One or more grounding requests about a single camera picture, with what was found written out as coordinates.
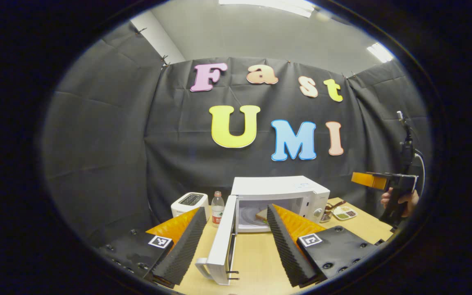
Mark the clear plastic water bottle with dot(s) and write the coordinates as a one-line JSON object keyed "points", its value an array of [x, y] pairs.
{"points": [[217, 211]]}

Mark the white divided dish of beans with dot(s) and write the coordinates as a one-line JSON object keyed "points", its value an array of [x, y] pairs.
{"points": [[344, 213]]}

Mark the large ceiling light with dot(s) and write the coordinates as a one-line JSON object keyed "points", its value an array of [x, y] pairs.
{"points": [[268, 5]]}

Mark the white toaster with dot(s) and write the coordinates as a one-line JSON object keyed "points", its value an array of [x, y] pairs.
{"points": [[189, 205]]}

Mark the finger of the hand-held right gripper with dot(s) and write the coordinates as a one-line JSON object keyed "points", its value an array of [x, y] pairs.
{"points": [[367, 179]]}

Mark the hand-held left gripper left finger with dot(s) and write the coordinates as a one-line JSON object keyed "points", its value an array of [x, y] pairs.
{"points": [[182, 254]]}

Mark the brown spoon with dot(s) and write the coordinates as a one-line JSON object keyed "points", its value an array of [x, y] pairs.
{"points": [[338, 204]]}

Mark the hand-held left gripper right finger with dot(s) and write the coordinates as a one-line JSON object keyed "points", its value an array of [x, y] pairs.
{"points": [[287, 246]]}

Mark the white microwave oven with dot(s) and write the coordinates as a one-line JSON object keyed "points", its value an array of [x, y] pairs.
{"points": [[277, 186]]}

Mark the black backdrop cloth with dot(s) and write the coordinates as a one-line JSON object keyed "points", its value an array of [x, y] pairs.
{"points": [[105, 143]]}

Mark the toast and lettuce sandwich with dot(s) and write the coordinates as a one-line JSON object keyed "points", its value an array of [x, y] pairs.
{"points": [[262, 215]]}

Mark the small ceiling light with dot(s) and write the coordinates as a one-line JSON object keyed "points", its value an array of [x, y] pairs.
{"points": [[379, 52]]}

